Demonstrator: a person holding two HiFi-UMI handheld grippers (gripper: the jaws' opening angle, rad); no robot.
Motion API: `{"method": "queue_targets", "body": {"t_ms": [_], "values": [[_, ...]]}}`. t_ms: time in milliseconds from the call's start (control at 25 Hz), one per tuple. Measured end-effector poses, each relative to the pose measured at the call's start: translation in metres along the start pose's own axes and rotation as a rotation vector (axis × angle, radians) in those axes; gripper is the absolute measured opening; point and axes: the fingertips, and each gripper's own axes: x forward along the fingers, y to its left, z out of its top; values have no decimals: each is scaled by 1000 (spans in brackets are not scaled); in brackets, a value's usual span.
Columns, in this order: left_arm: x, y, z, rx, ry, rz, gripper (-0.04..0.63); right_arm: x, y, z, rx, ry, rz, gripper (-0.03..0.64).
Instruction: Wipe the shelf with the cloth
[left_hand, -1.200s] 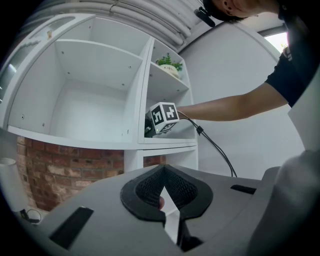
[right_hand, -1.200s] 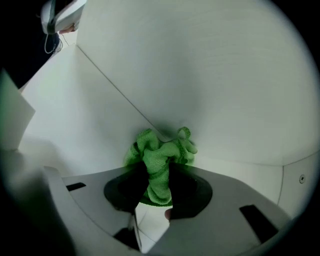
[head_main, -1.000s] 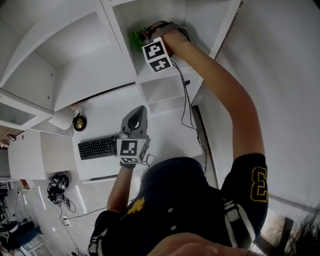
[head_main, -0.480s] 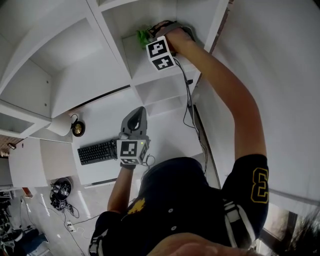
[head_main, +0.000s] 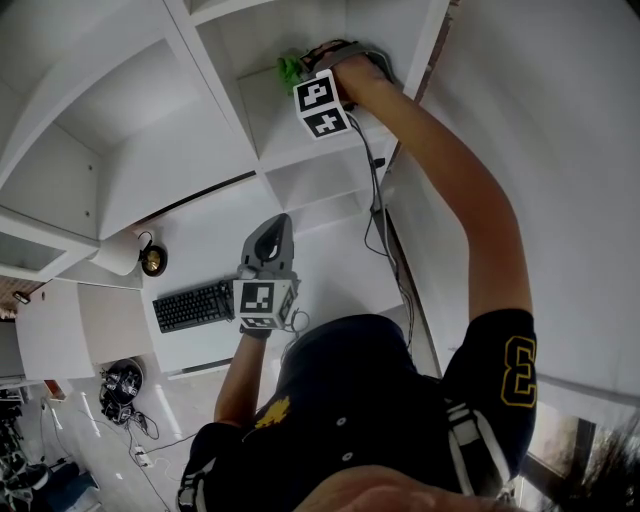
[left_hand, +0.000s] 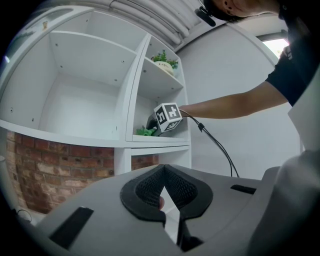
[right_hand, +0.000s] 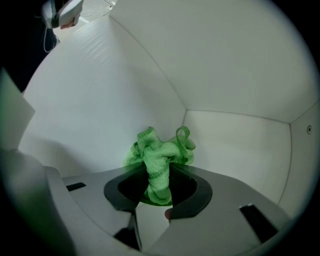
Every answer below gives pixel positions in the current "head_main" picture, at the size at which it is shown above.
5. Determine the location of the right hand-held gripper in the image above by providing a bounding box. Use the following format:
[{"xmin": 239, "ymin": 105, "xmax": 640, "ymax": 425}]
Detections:
[{"xmin": 291, "ymin": 39, "xmax": 396, "ymax": 142}]

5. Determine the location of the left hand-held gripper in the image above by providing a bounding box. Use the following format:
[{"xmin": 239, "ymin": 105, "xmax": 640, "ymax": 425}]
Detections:
[{"xmin": 231, "ymin": 212, "xmax": 302, "ymax": 332}]

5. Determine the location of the green cloth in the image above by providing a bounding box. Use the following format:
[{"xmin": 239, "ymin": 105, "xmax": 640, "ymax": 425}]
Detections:
[{"xmin": 277, "ymin": 47, "xmax": 308, "ymax": 87}]

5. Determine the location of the white shelf unit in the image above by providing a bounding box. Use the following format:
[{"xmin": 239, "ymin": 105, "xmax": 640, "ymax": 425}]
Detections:
[{"xmin": 0, "ymin": 0, "xmax": 454, "ymax": 284}]

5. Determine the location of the person's left forearm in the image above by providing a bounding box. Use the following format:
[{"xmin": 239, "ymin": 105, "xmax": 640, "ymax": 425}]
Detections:
[{"xmin": 213, "ymin": 332, "xmax": 272, "ymax": 429}]

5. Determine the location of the person's right forearm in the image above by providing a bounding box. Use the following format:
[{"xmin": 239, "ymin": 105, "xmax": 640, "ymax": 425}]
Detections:
[{"xmin": 344, "ymin": 74, "xmax": 534, "ymax": 322}]

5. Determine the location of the white desk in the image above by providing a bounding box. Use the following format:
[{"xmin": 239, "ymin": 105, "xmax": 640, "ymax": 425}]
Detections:
[{"xmin": 132, "ymin": 172, "xmax": 407, "ymax": 382}]

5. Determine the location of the person's right hand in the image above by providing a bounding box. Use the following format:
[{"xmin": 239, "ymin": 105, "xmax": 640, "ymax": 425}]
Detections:
[{"xmin": 331, "ymin": 54, "xmax": 392, "ymax": 104}]

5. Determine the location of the black keyboard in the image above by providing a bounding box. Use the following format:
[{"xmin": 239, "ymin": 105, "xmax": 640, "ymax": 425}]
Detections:
[{"xmin": 152, "ymin": 279, "xmax": 237, "ymax": 335}]

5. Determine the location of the white shade table lamp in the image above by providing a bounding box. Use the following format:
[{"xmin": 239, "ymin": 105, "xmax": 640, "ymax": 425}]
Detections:
[{"xmin": 89, "ymin": 227, "xmax": 170, "ymax": 279}]

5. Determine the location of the person's black shirt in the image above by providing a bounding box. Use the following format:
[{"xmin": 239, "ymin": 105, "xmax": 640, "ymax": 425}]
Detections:
[{"xmin": 177, "ymin": 308, "xmax": 539, "ymax": 512}]

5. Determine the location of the white cabinet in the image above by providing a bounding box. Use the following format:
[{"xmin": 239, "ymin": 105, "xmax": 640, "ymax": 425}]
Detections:
[{"xmin": 13, "ymin": 277, "xmax": 157, "ymax": 383}]

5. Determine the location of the person's face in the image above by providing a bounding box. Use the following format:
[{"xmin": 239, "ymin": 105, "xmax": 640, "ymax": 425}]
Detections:
[{"xmin": 294, "ymin": 464, "xmax": 526, "ymax": 512}]

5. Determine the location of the window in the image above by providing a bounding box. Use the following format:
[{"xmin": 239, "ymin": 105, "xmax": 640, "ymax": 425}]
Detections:
[{"xmin": 524, "ymin": 399, "xmax": 640, "ymax": 512}]

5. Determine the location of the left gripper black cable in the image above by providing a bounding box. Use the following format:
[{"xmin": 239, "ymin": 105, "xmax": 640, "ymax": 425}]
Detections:
[{"xmin": 287, "ymin": 308, "xmax": 312, "ymax": 336}]

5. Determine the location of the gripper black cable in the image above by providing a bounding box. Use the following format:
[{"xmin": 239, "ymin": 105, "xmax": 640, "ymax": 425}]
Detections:
[
  {"xmin": 347, "ymin": 112, "xmax": 417, "ymax": 352},
  {"xmin": 287, "ymin": 308, "xmax": 312, "ymax": 336}
]

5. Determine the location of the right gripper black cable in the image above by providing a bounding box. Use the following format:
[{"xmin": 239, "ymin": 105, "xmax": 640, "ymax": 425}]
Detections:
[{"xmin": 347, "ymin": 112, "xmax": 417, "ymax": 352}]

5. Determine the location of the round black device with cables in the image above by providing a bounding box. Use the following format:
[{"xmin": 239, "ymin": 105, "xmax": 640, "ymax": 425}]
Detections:
[{"xmin": 98, "ymin": 357, "xmax": 147, "ymax": 424}]

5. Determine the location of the black floor cable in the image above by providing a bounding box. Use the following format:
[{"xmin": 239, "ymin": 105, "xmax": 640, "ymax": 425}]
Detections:
[{"xmin": 144, "ymin": 431, "xmax": 199, "ymax": 455}]

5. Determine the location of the white floor cable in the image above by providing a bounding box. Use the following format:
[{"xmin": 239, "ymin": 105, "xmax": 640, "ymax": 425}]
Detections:
[{"xmin": 154, "ymin": 457, "xmax": 182, "ymax": 482}]

